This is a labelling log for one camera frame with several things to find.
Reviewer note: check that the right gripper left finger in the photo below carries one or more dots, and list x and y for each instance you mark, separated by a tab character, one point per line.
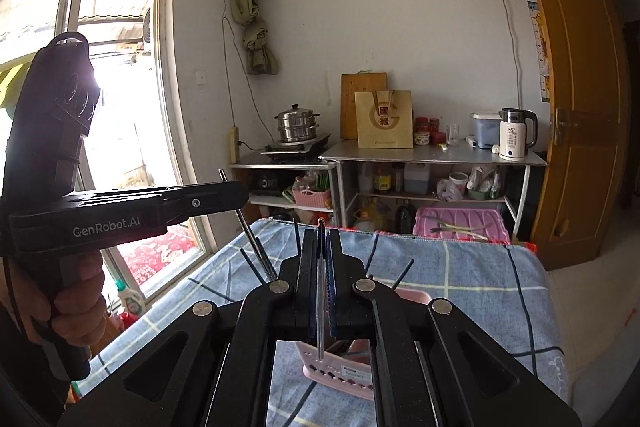
212	366

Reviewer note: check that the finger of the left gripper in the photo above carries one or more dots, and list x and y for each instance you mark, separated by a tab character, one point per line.
181	203

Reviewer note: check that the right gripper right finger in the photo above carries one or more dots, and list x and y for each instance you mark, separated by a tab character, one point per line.
431	364

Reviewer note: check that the black chopstick silver band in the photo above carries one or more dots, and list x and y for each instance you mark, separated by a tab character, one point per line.
368	264
403	274

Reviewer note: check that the metal chopstick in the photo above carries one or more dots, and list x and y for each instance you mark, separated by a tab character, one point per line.
320	288
254	249

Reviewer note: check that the steel kitchen shelf table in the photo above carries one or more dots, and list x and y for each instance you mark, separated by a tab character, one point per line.
346	157

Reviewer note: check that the left hand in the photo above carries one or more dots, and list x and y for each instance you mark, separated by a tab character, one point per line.
77	314

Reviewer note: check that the pink utensil basket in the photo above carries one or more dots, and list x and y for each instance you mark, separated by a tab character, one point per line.
349	372

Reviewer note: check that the blue plaid tablecloth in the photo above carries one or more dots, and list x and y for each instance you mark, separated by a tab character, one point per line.
504	289

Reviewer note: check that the pink woven basket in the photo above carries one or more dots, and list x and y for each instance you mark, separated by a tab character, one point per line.
311	198

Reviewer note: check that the small steel side shelf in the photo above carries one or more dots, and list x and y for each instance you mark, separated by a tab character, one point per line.
270	183

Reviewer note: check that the black induction cooker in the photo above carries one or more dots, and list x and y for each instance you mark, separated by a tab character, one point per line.
297	149

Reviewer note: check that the stainless steel steamer pot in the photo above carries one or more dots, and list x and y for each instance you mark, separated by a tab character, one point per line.
297	124

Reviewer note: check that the pink storage box lid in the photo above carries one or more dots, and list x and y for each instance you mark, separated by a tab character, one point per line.
461	224

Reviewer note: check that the white plastic jug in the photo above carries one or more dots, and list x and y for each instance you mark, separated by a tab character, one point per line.
417	179

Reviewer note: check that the dark soy sauce bottle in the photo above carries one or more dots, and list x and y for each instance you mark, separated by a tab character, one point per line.
382	178

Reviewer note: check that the wooden door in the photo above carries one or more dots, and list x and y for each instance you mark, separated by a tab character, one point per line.
589	110

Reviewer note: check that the tan paper gift bag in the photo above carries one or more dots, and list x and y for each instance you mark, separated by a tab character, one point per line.
384	120

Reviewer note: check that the red jar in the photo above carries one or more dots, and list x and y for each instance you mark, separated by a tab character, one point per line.
422	131

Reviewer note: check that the white electric kettle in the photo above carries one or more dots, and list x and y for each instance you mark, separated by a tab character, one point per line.
518	133

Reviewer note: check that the clear drinking glass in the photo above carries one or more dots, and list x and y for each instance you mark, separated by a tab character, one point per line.
453	134

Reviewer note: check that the green curtain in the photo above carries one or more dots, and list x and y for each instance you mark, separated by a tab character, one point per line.
260	59

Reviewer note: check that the blue plastic container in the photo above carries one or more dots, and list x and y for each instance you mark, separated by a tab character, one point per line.
486	129

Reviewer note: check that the giraffe height chart poster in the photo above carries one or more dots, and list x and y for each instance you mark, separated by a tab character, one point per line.
541	49

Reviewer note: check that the power strip on wall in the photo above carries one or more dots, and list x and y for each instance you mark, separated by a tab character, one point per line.
234	148

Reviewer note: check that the window frame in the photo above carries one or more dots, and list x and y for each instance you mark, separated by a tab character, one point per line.
138	136

